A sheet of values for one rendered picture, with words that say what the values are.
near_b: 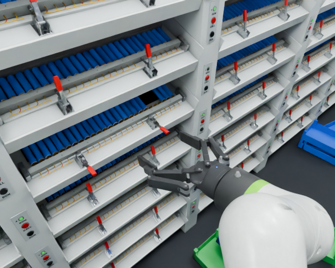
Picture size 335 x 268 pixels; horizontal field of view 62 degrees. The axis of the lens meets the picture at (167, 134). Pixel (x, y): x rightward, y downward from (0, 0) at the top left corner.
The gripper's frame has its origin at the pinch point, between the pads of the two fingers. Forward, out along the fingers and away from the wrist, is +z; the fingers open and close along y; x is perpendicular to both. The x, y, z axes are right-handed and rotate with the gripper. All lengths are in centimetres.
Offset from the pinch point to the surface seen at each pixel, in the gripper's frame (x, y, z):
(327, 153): -99, 153, 15
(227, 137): -44, 63, 34
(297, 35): 0, 100, 21
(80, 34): 28.7, -7.5, 13.1
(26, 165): -3.5, -27.5, 28.8
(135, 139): -8.4, 3.9, 21.2
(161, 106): -3.5, 18.2, 24.4
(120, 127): -3.5, 1.1, 24.4
